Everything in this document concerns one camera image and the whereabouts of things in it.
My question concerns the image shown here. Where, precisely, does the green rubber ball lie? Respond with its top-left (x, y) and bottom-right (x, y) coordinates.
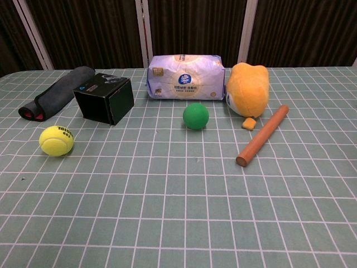
top-left (182, 102), bottom-right (210, 130)

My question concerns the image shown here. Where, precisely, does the black cardboard box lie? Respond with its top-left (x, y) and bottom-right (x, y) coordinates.
top-left (73, 73), bottom-right (135, 126)

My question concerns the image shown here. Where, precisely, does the yellow tennis ball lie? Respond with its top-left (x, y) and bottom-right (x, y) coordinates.
top-left (38, 125), bottom-right (75, 156)

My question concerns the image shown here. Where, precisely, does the purple white tissue pack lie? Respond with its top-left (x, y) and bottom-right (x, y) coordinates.
top-left (147, 54), bottom-right (225, 101)

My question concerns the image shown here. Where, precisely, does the green grid tablecloth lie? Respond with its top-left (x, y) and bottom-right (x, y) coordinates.
top-left (0, 65), bottom-right (357, 268)

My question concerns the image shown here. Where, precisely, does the orange plush toy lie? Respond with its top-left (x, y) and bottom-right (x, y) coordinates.
top-left (225, 63), bottom-right (270, 131)

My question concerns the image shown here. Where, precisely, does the wooden rolling pin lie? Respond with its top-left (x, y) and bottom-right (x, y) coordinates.
top-left (235, 104), bottom-right (290, 168)

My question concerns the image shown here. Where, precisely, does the rolled grey towel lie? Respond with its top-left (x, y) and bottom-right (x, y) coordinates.
top-left (18, 66), bottom-right (97, 123)

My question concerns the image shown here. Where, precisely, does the dark pleated curtain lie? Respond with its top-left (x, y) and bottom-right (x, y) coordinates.
top-left (0, 0), bottom-right (357, 79)

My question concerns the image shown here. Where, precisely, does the white partition frame post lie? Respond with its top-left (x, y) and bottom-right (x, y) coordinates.
top-left (134, 0), bottom-right (149, 68)
top-left (237, 0), bottom-right (259, 67)
top-left (12, 0), bottom-right (54, 70)

